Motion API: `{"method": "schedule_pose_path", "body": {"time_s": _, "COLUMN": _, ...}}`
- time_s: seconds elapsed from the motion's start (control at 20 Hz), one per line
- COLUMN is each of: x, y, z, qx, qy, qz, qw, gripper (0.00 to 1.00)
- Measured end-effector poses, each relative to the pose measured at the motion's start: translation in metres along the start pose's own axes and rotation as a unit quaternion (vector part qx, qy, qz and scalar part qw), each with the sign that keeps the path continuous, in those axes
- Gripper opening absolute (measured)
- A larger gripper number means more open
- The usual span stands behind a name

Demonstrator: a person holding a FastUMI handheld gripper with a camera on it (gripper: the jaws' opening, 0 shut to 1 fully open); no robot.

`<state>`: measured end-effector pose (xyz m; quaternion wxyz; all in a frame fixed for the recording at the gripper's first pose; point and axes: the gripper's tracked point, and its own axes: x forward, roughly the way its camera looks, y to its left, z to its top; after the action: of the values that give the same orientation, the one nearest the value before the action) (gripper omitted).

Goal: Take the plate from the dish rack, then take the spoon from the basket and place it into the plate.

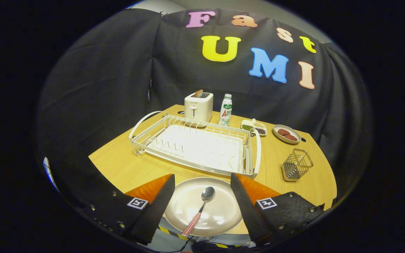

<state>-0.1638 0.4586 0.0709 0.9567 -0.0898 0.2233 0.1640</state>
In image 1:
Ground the white wire dish rack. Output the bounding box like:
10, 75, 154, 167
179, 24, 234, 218
129, 111, 262, 180

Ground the black backdrop cloth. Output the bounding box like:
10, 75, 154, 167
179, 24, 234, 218
36, 7, 372, 211

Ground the white divided dish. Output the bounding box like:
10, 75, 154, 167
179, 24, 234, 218
241, 118, 268, 137

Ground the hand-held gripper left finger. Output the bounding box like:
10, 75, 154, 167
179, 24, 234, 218
79, 173, 176, 246

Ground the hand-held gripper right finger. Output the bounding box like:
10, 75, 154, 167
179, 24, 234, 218
230, 172, 326, 246

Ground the metal wire basket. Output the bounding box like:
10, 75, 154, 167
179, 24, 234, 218
282, 149, 314, 182

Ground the white toaster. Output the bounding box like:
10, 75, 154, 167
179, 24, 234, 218
184, 92, 214, 123

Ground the beige plate with meat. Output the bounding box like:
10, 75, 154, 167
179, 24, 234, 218
273, 124, 302, 144

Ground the white bottle with green label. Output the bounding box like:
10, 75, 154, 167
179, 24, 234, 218
219, 93, 233, 126

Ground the yellow black hazard tape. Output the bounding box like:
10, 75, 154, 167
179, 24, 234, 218
159, 226, 231, 249

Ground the spoon with red checked handle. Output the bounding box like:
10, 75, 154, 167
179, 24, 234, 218
181, 186, 216, 237

